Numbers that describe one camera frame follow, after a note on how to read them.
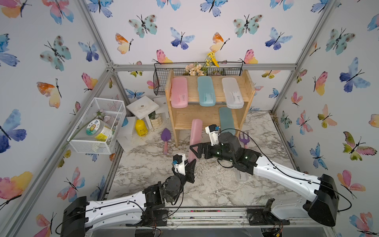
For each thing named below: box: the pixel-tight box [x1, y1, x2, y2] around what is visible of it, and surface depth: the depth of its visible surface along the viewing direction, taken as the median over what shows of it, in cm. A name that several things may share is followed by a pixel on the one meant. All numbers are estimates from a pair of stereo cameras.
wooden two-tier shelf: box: [164, 69, 256, 148], surface depth 74 cm
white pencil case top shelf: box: [221, 77, 245, 110], surface depth 69 cm
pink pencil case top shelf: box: [170, 76, 189, 109], surface depth 69 cm
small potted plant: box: [148, 110, 163, 130], surface depth 109 cm
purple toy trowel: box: [160, 127, 172, 155], surface depth 107 cm
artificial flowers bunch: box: [185, 51, 220, 77], surface depth 84 cm
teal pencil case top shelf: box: [196, 76, 217, 107], surface depth 71 cm
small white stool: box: [125, 95, 160, 130], surface depth 95 cm
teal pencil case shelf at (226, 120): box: [219, 107, 236, 136], surface depth 90 cm
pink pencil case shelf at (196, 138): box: [188, 118, 203, 163], surface depth 70 cm
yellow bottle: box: [135, 119, 148, 137], surface depth 98 cm
